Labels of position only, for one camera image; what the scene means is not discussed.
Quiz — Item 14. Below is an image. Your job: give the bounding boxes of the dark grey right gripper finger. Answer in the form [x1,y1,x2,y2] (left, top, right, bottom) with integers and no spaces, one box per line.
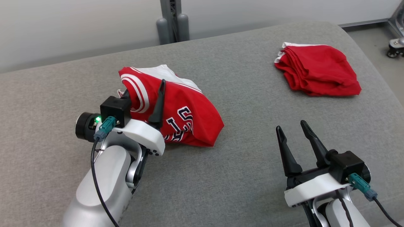
[300,120,330,168]
[276,125,303,178]

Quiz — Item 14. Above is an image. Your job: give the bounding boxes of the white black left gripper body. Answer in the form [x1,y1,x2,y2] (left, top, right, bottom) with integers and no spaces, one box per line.
[110,119,166,156]

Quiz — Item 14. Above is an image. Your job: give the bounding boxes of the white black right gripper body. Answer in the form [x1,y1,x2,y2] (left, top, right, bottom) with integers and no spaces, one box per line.
[284,166,351,208]

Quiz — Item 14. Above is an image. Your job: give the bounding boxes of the red basketball jersey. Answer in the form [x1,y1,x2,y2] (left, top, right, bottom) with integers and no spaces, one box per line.
[117,65,225,148]

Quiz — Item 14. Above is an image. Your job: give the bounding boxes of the red white shorts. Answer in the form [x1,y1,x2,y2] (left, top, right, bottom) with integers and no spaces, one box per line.
[274,42,362,97]

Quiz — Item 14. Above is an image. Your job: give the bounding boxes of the black right cable teal plug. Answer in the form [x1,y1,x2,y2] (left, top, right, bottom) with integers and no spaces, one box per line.
[347,173,395,227]

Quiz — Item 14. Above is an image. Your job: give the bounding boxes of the grey cylinder post foot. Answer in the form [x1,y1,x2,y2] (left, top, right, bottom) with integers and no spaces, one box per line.
[177,13,190,42]
[156,18,171,45]

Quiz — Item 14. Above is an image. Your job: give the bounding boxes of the grey metal wall post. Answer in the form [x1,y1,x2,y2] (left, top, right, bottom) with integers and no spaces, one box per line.
[160,0,187,43]

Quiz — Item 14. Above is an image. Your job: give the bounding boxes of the grey wheeled metal frame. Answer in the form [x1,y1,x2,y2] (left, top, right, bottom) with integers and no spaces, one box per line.
[388,0,404,59]

